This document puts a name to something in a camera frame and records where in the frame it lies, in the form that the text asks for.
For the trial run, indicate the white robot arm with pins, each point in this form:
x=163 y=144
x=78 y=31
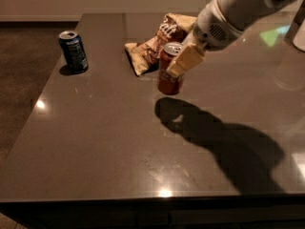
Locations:
x=243 y=13

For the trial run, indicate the red coke can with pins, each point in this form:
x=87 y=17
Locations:
x=166 y=83

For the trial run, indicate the green and white snack bag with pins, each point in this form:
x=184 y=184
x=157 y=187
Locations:
x=273 y=37

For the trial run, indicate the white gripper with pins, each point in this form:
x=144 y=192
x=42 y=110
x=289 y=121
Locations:
x=210 y=29

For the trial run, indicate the brown chip bag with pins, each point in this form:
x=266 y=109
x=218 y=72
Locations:
x=145 y=56

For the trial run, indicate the blue pepsi can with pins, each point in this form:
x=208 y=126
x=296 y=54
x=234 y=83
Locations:
x=73 y=50

